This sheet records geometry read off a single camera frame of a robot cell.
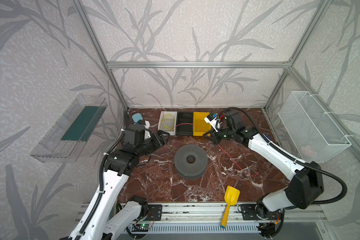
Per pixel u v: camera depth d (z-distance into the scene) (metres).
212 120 0.69
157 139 0.59
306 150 0.74
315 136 0.61
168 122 1.08
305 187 0.42
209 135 0.74
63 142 0.63
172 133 1.02
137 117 1.16
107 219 0.41
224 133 0.68
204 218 0.72
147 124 0.63
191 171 0.84
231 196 0.78
